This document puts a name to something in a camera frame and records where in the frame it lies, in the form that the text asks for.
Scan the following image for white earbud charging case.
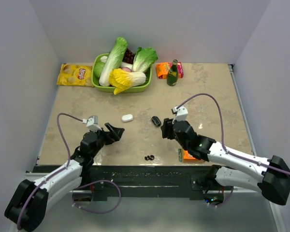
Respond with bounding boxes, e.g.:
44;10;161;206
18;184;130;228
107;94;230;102
121;114;134;123

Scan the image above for tall green napa cabbage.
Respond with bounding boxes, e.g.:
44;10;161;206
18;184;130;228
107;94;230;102
99;37;128;87

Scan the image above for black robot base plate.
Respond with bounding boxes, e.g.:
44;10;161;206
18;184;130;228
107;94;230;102
82;165;230;201

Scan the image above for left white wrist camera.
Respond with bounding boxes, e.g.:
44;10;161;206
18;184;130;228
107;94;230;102
82;116;99;130

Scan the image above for green glass bottle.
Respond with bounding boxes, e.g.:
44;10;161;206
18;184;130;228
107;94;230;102
167;59;178;86

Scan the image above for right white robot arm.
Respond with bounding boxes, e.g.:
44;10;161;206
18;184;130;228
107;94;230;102
161;118;290;205

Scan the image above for orange snack box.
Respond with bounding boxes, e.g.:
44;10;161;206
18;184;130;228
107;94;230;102
156;62;172;79

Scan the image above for yellow napa cabbage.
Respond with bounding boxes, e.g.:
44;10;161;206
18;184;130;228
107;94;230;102
109;69;146;95

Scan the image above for aluminium rail right edge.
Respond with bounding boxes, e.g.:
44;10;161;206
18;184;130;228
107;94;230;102
228;64;256;156

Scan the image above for yellow Lays chips bag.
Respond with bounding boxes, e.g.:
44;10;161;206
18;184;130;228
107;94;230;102
57;64;94;87

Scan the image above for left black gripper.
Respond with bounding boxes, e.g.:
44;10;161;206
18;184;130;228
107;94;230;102
90;123;124;158

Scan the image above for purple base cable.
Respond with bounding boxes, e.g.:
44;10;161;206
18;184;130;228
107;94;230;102
206;189;234;208
72;180;122;215

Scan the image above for pink snack box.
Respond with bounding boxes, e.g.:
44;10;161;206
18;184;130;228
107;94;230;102
177;62;184;78

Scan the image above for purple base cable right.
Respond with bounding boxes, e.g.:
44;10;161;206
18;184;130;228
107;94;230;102
206;189;234;208

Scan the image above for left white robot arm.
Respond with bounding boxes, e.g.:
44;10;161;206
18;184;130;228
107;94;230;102
4;123;125;232

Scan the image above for black earbud charging case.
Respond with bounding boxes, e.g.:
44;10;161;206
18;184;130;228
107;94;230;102
151;116;161;127

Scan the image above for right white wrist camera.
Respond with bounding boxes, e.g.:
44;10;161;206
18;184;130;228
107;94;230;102
172;106;188;124

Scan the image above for orange sponge pack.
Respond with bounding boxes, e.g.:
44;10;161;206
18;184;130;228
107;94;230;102
178;148;204;163

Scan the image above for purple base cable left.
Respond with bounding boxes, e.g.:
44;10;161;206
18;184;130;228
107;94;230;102
72;180;122;215

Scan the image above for green round cabbage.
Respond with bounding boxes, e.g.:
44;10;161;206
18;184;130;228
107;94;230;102
93;61;105;78

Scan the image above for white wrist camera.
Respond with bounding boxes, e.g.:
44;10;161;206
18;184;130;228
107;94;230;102
82;116;99;130
172;106;188;124

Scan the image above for dark red grapes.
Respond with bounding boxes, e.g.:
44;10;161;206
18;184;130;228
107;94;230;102
122;48;135;64

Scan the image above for aluminium front rail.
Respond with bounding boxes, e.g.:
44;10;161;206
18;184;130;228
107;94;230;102
24;173;50;182

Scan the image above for green lettuce leaf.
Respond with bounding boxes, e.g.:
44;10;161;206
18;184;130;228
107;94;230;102
132;47;158;73

